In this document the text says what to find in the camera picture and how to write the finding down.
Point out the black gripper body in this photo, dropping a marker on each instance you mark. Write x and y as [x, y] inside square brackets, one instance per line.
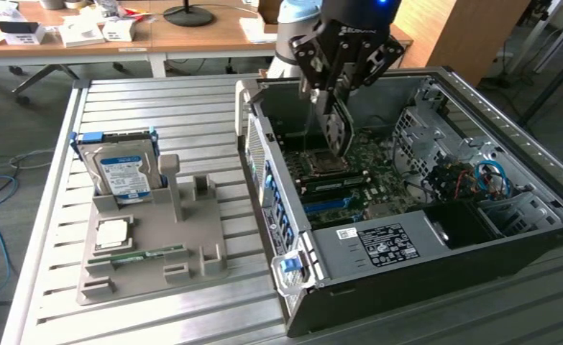
[358, 14]

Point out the black Nvidia graphics card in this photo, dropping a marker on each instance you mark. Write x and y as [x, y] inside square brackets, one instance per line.
[338, 133]

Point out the white paper stack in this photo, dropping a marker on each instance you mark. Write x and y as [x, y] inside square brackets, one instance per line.
[257, 32]

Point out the wooden cabinet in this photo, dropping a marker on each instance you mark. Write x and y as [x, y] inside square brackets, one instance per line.
[454, 36]

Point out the metal drive cage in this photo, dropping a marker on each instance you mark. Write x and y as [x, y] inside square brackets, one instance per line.
[421, 140]

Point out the wooden desk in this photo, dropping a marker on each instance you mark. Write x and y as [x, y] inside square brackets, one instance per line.
[190, 39]

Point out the black lamp base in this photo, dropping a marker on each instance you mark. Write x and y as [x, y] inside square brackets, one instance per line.
[187, 18]

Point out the metal CPU socket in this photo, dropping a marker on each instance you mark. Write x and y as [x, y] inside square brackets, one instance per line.
[313, 165]

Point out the green motherboard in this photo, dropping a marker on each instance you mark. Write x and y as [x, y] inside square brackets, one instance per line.
[382, 179]

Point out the green RAM stick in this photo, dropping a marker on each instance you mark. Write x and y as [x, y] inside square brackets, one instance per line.
[334, 183]
[142, 254]

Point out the long PCIe expansion slot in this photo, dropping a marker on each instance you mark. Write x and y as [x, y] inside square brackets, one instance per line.
[326, 206]

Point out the small white labelled box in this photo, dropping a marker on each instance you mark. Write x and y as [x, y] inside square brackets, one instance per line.
[118, 32]

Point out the black fan shroud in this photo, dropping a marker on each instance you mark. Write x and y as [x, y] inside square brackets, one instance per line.
[458, 223]

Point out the flat white box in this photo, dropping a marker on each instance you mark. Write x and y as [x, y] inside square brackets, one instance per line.
[78, 37]

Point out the hard disk in blue carrier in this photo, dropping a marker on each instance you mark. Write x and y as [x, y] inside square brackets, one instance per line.
[118, 172]

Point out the tape roll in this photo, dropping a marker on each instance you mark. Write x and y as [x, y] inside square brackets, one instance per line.
[77, 3]

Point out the metal disk bay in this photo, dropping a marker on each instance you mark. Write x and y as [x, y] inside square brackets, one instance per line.
[526, 215]

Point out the grey power supply unit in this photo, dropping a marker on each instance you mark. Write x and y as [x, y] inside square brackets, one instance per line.
[338, 251]

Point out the black desk leg with caster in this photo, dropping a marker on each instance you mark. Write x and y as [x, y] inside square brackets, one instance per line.
[46, 73]

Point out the grey cup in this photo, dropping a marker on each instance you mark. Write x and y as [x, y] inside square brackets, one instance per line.
[53, 3]

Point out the blue case release latch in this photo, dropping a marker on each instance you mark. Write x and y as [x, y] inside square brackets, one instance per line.
[290, 264]

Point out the open white cardboard box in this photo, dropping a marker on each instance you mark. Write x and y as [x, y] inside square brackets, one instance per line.
[22, 37]

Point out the silver CPU chip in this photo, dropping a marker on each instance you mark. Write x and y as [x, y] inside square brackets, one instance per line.
[111, 233]

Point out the black open PC case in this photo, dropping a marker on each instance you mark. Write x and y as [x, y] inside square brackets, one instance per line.
[406, 294]

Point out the grey parts rack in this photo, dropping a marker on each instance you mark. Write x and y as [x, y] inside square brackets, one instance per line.
[151, 266]

